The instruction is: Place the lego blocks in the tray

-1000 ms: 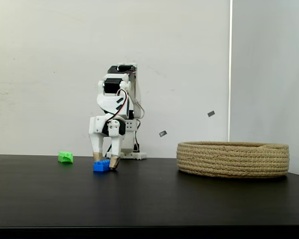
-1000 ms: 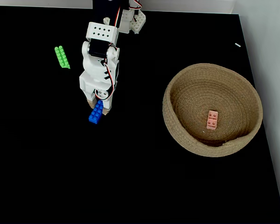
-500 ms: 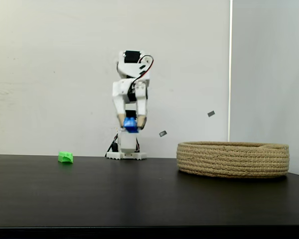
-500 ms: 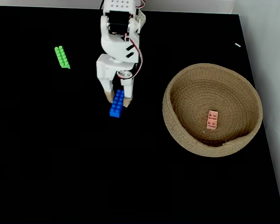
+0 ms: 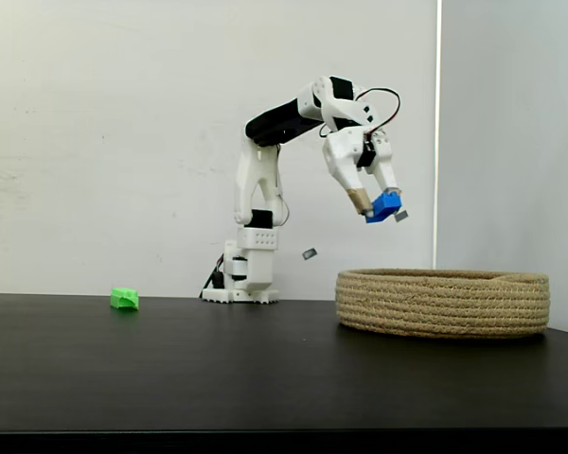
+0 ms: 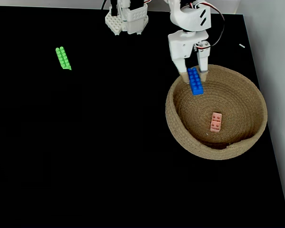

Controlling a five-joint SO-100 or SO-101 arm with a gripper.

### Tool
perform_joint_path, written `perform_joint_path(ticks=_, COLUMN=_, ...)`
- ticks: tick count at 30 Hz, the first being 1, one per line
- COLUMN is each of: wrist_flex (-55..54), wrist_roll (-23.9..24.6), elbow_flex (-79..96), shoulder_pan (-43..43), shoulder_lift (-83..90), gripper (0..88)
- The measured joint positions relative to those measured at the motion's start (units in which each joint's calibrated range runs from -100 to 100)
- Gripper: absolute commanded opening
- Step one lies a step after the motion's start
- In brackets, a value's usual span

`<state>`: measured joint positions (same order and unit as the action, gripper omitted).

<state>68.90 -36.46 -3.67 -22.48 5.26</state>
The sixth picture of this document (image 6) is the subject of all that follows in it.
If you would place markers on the small white scrap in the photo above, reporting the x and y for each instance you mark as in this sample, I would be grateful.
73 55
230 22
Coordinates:
242 45

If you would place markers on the pink lego block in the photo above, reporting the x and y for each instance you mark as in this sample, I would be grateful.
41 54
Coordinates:
215 122

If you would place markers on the blue lego block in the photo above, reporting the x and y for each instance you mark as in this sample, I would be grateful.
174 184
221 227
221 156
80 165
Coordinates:
195 80

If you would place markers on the green lego block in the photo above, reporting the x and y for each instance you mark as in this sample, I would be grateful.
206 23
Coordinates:
63 58

